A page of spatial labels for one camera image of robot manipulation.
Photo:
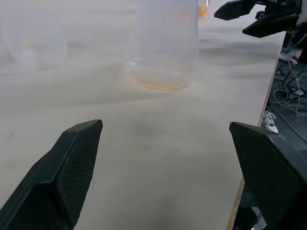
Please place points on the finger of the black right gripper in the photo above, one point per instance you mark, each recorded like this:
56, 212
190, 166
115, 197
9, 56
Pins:
233, 9
271, 25

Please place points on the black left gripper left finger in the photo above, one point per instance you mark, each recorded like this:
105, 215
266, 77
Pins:
55, 182

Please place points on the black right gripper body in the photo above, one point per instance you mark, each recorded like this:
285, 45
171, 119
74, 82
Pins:
280, 7

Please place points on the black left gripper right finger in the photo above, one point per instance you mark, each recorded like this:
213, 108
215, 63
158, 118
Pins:
268, 172

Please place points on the clear plastic cup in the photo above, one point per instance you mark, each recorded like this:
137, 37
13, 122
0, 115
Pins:
36, 40

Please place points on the narrow tall plastic bottle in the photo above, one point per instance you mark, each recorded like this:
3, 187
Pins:
202, 9

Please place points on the clear cup with orange juice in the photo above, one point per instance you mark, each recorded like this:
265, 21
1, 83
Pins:
163, 48

